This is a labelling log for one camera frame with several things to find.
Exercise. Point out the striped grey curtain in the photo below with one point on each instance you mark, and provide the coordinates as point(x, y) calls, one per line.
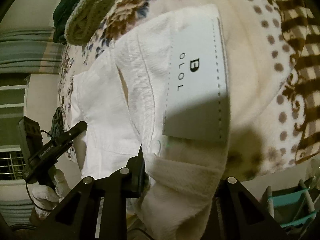
point(15, 212)
point(25, 52)

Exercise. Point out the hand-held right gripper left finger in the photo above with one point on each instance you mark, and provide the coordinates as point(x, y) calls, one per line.
point(136, 177)

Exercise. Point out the folded dark green blanket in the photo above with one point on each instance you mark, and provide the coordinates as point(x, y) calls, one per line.
point(65, 12)

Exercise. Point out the folded grey towel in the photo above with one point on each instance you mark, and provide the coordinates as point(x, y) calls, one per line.
point(87, 22)

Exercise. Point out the white pants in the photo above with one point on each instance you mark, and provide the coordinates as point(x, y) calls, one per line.
point(107, 105)

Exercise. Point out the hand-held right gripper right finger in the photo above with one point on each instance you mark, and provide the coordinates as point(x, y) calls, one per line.
point(228, 190)

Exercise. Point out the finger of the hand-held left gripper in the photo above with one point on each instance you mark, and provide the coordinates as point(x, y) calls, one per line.
point(78, 129)

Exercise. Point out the person's left hand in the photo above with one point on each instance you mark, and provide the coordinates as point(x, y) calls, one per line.
point(45, 197)

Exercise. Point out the teal rack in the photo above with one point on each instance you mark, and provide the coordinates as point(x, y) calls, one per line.
point(282, 195)

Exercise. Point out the folded grey jeans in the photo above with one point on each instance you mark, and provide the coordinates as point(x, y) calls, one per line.
point(58, 120)

